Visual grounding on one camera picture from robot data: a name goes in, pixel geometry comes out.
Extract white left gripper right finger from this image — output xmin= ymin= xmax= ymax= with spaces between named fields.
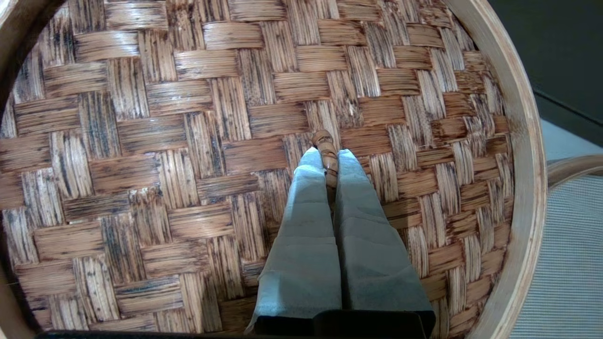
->
xmin=335 ymin=150 xmax=434 ymax=312

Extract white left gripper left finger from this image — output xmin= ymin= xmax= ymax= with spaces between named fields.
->
xmin=247 ymin=148 xmax=342 ymax=331

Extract small woven bamboo steamer lid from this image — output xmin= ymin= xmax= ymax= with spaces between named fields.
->
xmin=0 ymin=0 xmax=549 ymax=339

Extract beige steamer liner cloth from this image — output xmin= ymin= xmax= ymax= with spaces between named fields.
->
xmin=510 ymin=175 xmax=603 ymax=339

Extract small bamboo steamer basket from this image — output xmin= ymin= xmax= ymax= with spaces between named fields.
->
xmin=546 ymin=154 xmax=603 ymax=190

